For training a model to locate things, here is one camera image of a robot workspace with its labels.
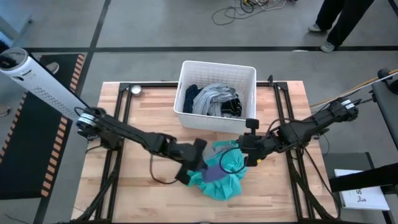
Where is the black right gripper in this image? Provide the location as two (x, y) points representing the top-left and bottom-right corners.
(238, 118), (267, 167)

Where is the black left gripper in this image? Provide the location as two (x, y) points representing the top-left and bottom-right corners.
(170, 138), (208, 185)

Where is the dark grey garment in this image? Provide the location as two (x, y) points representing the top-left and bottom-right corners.
(202, 145), (220, 163)

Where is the purple blue garment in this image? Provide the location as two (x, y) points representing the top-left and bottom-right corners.
(200, 164), (229, 184)

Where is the white perforated plastic basket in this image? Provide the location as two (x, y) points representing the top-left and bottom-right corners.
(173, 60), (257, 134)

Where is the black garment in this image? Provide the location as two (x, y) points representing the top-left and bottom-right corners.
(220, 97), (243, 119)

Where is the teal garment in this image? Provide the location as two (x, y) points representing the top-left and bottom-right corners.
(186, 139), (249, 202)

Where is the light grey garment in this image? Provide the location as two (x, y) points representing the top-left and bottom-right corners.
(192, 83), (239, 118)

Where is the navy dotted garment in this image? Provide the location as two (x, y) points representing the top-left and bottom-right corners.
(182, 83), (201, 114)

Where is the dark grey floor plate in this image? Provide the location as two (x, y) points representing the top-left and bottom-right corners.
(323, 151), (376, 175)

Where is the black beam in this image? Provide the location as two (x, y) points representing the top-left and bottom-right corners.
(328, 162), (398, 194)

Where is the white printed paper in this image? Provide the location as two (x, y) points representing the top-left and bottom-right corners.
(334, 169), (391, 212)

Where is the grey padded bench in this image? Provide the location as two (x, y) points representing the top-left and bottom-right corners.
(371, 68), (398, 150)

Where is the person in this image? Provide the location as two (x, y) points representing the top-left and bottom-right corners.
(307, 0), (375, 53)

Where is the white tower fan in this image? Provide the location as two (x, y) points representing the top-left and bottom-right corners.
(0, 47), (91, 122)

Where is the black orange-striped floor mat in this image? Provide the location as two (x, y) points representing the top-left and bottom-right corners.
(0, 53), (86, 200)

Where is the grey metal furniture leg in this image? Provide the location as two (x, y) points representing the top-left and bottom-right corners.
(0, 12), (34, 43)

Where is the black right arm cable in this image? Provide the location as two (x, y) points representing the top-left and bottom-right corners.
(219, 146), (248, 174)

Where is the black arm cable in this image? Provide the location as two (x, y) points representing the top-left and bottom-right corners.
(219, 146), (248, 174)
(149, 154), (180, 185)

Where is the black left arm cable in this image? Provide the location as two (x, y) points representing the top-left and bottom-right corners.
(149, 154), (180, 185)

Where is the black aluminium rig frame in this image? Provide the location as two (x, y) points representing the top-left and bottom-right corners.
(58, 74), (343, 224)

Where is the tangled floor cable bundle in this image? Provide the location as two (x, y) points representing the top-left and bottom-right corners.
(211, 0), (296, 26)

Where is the white cable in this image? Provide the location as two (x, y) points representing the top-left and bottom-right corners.
(310, 72), (398, 109)

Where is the yellow cable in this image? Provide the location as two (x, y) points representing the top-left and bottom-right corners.
(310, 70), (398, 106)

